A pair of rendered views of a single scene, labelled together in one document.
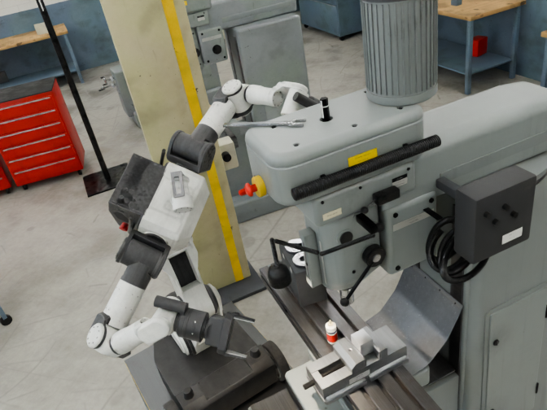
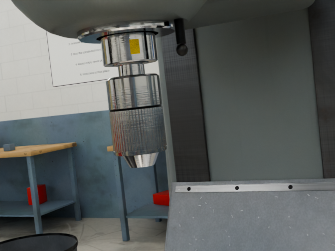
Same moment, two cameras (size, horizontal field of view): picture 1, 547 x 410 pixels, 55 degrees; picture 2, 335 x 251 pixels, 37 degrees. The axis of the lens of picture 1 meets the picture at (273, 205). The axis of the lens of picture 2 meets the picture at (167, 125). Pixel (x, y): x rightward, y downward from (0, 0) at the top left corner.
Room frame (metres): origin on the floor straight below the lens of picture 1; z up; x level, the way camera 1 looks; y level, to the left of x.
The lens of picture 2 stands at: (1.01, 0.10, 1.25)
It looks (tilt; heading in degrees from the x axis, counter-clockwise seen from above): 3 degrees down; 315
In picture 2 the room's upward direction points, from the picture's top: 6 degrees counter-clockwise
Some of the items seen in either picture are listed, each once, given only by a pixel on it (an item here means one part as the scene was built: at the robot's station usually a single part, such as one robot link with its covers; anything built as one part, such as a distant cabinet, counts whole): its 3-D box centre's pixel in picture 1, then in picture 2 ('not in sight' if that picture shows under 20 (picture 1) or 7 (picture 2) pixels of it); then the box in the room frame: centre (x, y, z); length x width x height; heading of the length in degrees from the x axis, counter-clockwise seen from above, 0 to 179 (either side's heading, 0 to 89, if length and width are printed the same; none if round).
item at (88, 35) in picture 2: not in sight; (126, 31); (1.33, -0.19, 1.31); 0.09 x 0.09 x 0.01
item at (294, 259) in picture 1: (302, 270); not in sight; (1.73, -0.07, 1.05); 0.22 x 0.12 x 0.20; 11
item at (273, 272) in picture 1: (278, 273); not in sight; (1.25, 0.02, 1.45); 0.07 x 0.07 x 0.06
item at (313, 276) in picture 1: (310, 258); not in sight; (1.30, -0.08, 1.44); 0.04 x 0.04 x 0.21; 18
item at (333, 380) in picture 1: (356, 358); not in sight; (1.25, -0.18, 1.00); 0.35 x 0.15 x 0.11; 110
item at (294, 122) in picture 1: (263, 124); not in sight; (1.38, -0.01, 1.89); 0.24 x 0.04 x 0.01; 68
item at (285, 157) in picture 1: (333, 142); not in sight; (1.34, -0.20, 1.81); 0.47 x 0.26 x 0.16; 108
